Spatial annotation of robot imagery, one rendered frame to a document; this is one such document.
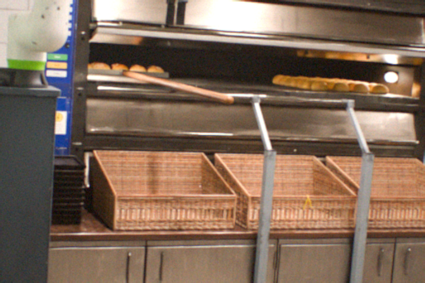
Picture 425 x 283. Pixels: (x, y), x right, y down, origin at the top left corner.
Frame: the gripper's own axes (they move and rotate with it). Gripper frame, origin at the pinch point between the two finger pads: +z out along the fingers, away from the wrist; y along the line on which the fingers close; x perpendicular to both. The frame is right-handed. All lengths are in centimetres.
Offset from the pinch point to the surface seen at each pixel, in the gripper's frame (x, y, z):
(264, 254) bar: 61, -43, 95
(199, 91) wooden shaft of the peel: 19.7, -26.8, 25.4
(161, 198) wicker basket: 15, -52, 73
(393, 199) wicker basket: 129, -55, 71
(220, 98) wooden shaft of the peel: 20.0, -1.7, 25.5
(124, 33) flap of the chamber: 1, -88, 5
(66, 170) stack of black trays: -24, -62, 65
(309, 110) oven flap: 105, -107, 36
